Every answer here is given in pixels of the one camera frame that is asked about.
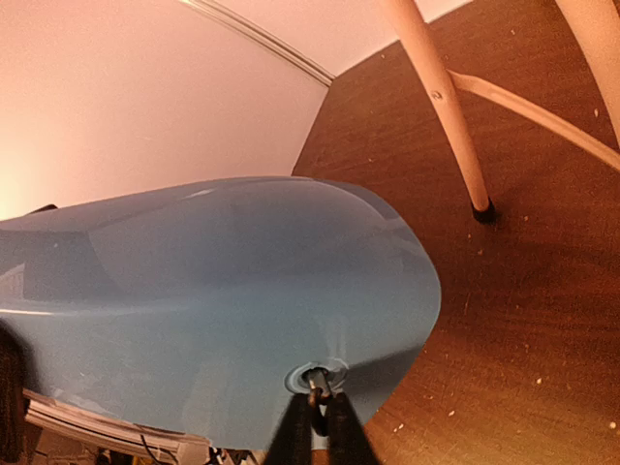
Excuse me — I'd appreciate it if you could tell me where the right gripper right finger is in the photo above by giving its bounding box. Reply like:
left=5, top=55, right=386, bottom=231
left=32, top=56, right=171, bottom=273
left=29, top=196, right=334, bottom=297
left=325, top=392, right=378, bottom=465

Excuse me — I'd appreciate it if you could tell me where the pink music stand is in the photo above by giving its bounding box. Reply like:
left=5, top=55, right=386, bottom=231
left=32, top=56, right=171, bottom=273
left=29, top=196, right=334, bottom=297
left=381, top=1, right=619, bottom=224

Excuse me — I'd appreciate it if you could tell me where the blue metronome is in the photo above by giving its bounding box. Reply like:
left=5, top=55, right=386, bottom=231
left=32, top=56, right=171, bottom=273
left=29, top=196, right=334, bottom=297
left=1, top=177, right=441, bottom=449

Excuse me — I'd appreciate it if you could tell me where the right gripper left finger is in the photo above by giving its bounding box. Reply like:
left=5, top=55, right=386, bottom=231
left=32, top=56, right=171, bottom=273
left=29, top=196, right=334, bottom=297
left=264, top=393, right=314, bottom=465

